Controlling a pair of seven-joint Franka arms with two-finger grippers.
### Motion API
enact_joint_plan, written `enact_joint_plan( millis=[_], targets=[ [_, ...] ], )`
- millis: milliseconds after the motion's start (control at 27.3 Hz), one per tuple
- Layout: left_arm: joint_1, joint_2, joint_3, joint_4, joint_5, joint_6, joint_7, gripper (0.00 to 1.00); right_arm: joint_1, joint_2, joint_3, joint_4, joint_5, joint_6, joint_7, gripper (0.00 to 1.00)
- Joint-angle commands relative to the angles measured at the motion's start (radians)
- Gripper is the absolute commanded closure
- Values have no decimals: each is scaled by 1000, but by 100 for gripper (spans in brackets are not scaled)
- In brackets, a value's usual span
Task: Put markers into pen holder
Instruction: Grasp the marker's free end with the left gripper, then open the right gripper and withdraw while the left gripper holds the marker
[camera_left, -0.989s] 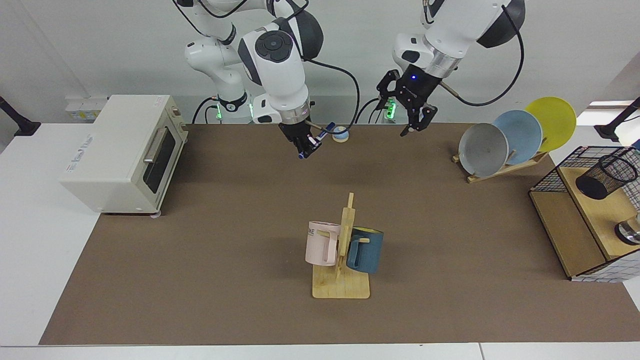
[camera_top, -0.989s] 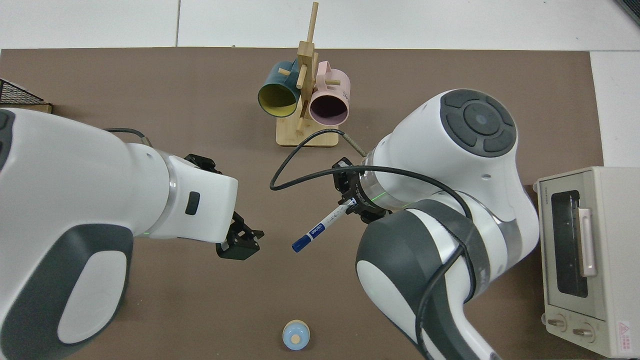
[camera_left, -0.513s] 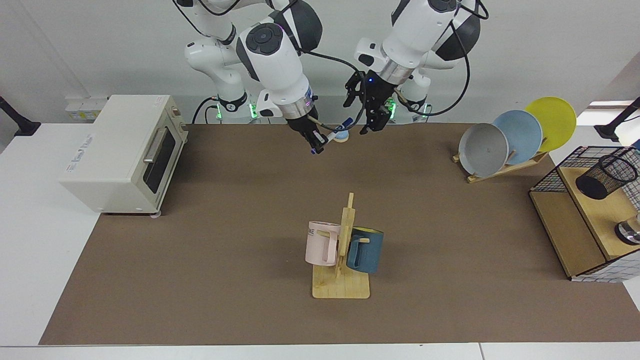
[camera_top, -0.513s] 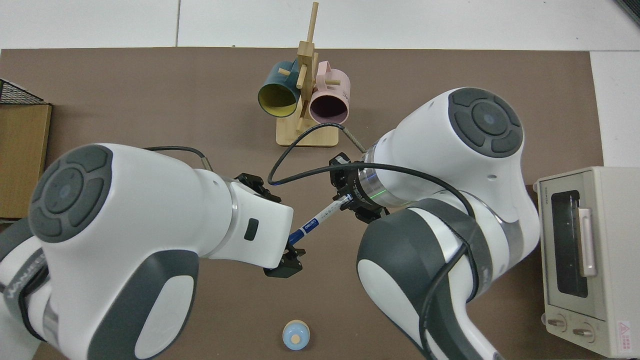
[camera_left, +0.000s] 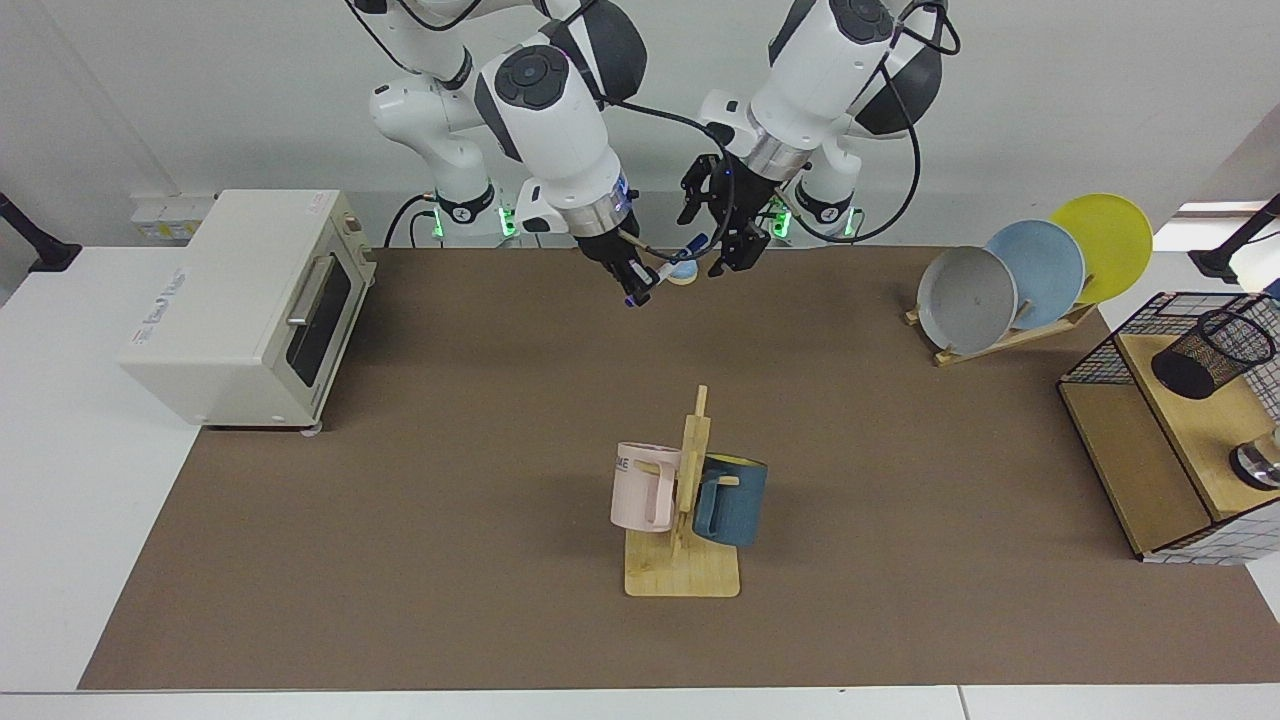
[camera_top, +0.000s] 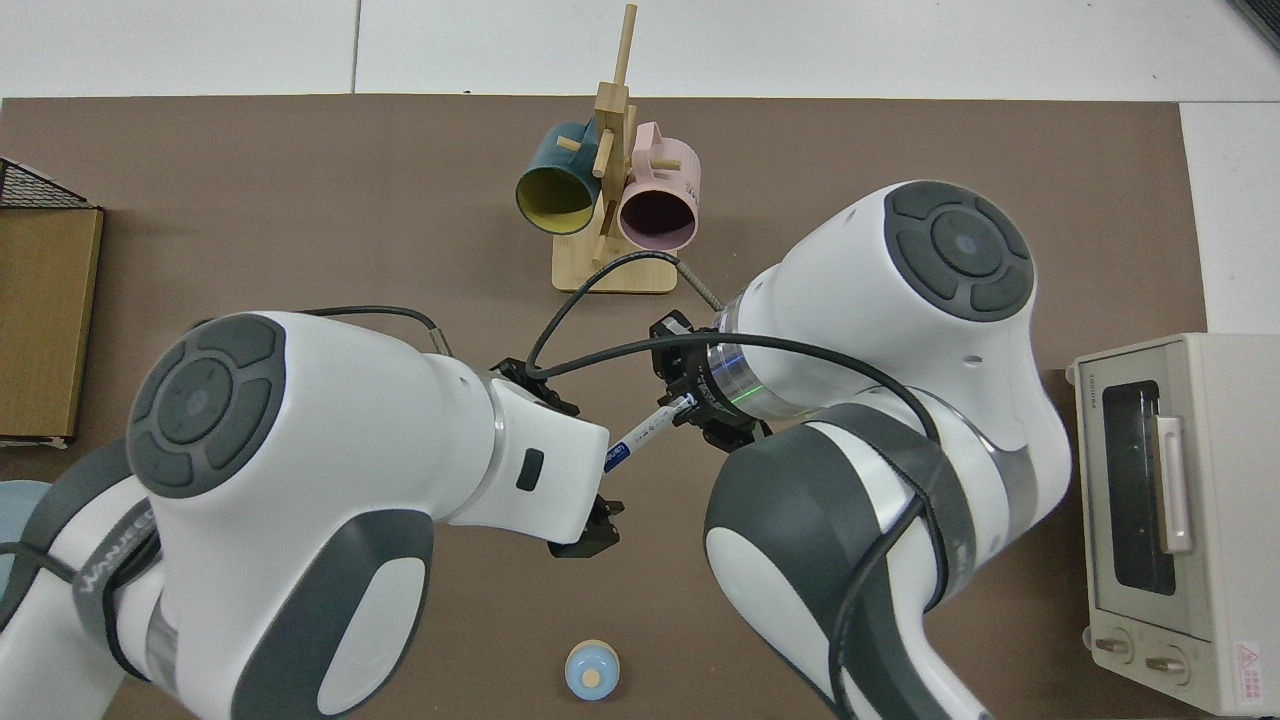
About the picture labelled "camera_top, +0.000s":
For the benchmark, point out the blue and white marker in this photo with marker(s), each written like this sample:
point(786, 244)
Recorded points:
point(650, 430)

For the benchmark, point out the wooden cup stand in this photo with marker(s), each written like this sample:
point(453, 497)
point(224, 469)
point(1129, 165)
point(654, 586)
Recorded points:
point(615, 280)

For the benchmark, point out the small blue round thing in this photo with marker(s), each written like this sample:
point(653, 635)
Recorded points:
point(590, 660)

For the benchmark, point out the pink cup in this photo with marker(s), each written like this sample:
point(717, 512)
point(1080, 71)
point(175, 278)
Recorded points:
point(672, 160)

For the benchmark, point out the teal cup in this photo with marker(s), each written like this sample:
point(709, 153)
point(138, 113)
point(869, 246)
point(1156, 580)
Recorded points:
point(548, 150)

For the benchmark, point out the brown table cloth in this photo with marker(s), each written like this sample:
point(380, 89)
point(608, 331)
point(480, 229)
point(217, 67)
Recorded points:
point(300, 200)

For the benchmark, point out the pale toaster oven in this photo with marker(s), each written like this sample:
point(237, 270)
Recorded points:
point(1220, 560)

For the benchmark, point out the light blue plate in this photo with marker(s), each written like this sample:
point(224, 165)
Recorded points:
point(15, 520)

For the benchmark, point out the dark ribbed object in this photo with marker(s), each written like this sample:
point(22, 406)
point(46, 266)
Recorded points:
point(1262, 18)

